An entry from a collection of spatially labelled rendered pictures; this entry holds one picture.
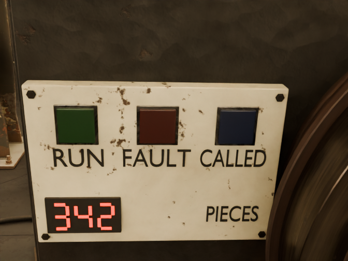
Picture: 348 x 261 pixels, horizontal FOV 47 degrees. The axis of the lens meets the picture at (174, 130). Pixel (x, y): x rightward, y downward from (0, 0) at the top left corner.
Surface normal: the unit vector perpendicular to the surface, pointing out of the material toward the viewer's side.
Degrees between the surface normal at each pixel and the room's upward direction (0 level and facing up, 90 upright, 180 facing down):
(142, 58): 90
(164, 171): 90
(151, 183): 90
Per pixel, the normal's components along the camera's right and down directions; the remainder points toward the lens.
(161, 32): 0.06, 0.36
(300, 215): -0.98, -0.17
